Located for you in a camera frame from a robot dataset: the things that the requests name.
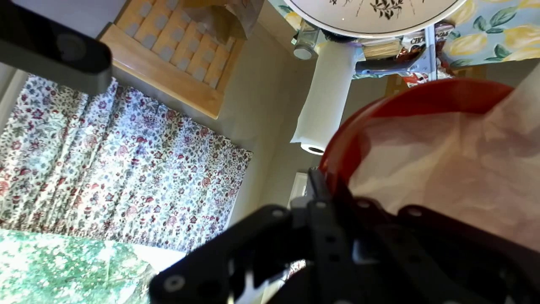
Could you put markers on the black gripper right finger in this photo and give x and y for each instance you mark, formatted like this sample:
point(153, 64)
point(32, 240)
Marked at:
point(439, 264)

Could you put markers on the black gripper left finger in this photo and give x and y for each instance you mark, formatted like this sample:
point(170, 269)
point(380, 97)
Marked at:
point(331, 254)

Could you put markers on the white paper napkin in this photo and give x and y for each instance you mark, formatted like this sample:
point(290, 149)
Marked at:
point(449, 169)

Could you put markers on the red bowl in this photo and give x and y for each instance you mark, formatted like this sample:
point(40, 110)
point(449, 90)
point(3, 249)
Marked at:
point(405, 102)

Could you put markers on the white paper towel roll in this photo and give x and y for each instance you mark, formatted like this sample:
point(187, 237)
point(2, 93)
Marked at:
point(329, 95)

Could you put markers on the floral window curtain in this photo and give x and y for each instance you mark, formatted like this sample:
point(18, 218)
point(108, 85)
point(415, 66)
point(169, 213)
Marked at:
point(111, 169)

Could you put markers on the lemon print tablecloth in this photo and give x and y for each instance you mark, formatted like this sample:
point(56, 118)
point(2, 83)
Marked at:
point(506, 34)

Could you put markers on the white patterned plate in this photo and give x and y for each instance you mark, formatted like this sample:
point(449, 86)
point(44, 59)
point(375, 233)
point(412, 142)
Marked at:
point(371, 14)

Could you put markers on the wooden lattice panel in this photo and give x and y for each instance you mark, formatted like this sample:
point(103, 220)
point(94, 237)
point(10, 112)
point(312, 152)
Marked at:
point(169, 51)

